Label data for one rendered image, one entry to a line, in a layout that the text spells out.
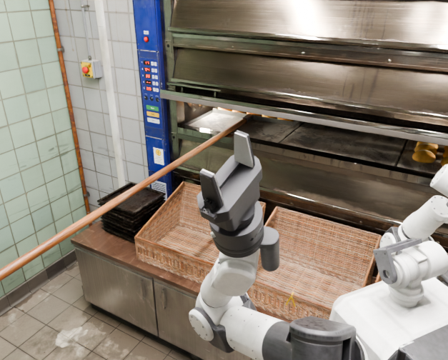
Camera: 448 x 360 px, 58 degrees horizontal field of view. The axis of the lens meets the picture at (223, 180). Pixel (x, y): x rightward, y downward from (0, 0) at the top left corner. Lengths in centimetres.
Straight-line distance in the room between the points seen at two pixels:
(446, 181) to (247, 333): 57
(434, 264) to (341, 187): 127
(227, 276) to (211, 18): 158
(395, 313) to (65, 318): 235
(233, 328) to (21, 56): 220
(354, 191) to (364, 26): 75
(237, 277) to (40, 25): 234
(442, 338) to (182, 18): 182
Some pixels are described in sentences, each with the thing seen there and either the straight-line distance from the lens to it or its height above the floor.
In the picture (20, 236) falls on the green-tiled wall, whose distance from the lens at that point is 297.
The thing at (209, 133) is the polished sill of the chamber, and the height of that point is 118.
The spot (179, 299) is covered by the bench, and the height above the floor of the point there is 47.
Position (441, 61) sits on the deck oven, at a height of 167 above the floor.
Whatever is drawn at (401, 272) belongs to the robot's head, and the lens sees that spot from 79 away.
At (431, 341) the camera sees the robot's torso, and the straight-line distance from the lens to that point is 83.
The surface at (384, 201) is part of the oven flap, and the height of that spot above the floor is 102.
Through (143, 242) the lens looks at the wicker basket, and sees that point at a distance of 216.
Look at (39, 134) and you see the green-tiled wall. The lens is 285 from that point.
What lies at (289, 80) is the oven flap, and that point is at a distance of 196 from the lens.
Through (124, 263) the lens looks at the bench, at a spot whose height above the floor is 57.
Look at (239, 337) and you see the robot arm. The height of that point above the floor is 131.
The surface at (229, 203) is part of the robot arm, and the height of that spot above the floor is 167.
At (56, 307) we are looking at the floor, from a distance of 300.
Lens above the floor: 196
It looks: 27 degrees down
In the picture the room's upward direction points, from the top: straight up
